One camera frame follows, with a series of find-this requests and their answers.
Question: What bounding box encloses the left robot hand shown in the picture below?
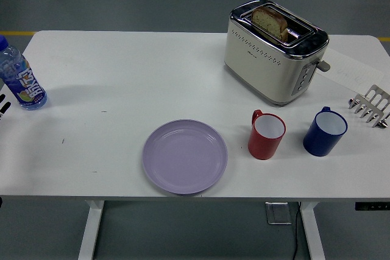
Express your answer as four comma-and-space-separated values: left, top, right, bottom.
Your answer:
0, 93, 13, 121

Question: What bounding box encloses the purple plate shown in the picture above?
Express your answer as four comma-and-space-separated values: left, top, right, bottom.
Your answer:
142, 119, 229, 197

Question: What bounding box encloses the blue drink bottle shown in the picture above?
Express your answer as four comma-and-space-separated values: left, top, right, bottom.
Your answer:
0, 35, 48, 111

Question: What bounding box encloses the white table leg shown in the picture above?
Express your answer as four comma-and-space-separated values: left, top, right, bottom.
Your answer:
77, 200, 106, 260
299, 201, 326, 260

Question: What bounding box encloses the red mug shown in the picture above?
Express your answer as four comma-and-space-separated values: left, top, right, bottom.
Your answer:
247, 109, 287, 161

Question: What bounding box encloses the cream and chrome toaster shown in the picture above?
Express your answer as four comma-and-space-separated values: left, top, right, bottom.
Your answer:
224, 0, 332, 108

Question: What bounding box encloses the slice of bread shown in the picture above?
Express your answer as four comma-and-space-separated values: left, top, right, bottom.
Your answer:
250, 5, 289, 42

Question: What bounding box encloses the blue mug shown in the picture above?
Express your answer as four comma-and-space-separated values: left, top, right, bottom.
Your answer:
302, 106, 349, 157

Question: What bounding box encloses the white paper sheet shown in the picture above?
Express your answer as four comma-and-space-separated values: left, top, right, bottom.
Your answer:
315, 47, 386, 94

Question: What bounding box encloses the metal spoon rack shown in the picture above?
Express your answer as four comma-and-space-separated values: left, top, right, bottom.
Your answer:
348, 84, 390, 128

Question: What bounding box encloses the black table control panel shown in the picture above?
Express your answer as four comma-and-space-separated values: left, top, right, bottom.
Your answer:
354, 202, 390, 211

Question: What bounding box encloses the metal bracket under table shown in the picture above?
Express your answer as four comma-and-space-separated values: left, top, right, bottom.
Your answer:
264, 201, 293, 226

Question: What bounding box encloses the black power cable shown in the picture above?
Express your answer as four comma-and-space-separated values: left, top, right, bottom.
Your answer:
291, 202, 303, 260

